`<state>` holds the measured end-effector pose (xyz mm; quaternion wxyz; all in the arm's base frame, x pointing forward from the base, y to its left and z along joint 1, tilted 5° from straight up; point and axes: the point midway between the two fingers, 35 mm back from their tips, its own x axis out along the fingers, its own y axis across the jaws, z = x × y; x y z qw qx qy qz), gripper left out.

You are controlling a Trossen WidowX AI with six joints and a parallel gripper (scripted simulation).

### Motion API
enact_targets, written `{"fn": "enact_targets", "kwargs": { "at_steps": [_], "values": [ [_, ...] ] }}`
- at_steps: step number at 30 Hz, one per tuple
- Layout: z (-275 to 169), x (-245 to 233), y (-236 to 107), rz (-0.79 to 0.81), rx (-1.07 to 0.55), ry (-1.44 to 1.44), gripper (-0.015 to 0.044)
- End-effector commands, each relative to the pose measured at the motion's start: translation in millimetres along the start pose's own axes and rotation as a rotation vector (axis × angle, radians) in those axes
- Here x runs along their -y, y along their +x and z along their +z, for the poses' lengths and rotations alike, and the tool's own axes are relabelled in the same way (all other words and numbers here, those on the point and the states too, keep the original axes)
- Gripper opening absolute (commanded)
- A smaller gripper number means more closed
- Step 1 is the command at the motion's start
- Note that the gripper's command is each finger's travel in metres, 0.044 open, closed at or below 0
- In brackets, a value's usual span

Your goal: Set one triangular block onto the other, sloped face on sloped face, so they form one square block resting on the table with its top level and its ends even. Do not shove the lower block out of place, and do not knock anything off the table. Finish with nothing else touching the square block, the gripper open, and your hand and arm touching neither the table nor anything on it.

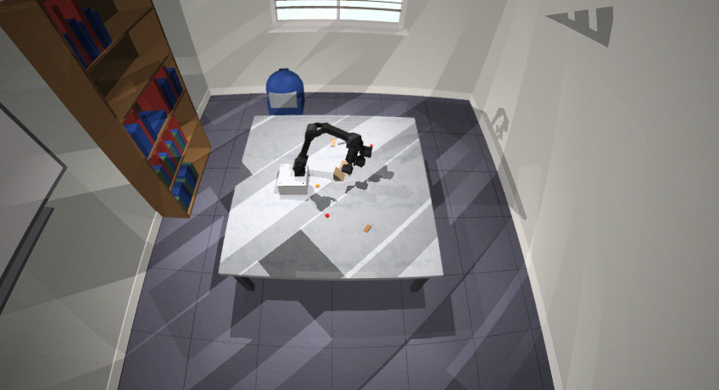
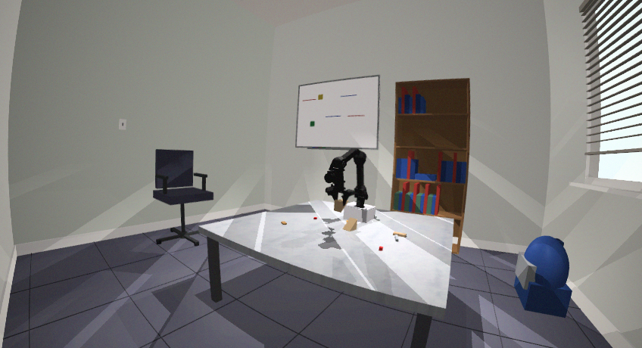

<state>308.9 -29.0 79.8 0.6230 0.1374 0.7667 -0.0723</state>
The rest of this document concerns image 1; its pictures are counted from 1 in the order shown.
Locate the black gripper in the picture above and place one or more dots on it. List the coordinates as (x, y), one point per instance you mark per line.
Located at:
(348, 168)

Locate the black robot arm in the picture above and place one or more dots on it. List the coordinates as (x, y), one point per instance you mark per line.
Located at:
(354, 144)

